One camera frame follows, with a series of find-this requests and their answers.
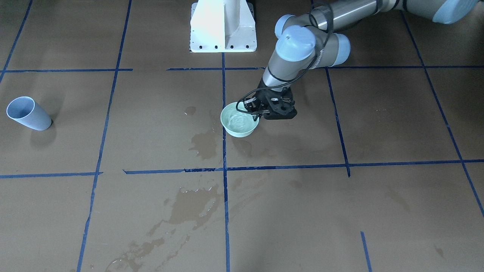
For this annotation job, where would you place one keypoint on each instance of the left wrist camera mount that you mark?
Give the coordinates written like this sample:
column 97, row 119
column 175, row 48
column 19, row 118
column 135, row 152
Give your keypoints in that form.
column 252, row 106

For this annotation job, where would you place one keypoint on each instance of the white camera mast post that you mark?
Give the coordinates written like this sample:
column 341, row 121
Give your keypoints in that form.
column 222, row 26

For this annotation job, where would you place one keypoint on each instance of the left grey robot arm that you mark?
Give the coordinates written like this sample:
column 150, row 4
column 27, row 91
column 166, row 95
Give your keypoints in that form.
column 313, row 40

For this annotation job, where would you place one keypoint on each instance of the blue plastic cup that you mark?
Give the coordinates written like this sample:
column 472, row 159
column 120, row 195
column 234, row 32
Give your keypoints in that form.
column 29, row 113

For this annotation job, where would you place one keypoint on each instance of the mint green bowl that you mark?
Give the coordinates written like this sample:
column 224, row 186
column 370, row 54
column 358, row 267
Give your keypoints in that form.
column 236, row 121

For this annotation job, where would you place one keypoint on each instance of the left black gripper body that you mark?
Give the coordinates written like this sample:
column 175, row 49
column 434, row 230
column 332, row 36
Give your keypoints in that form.
column 263, row 95

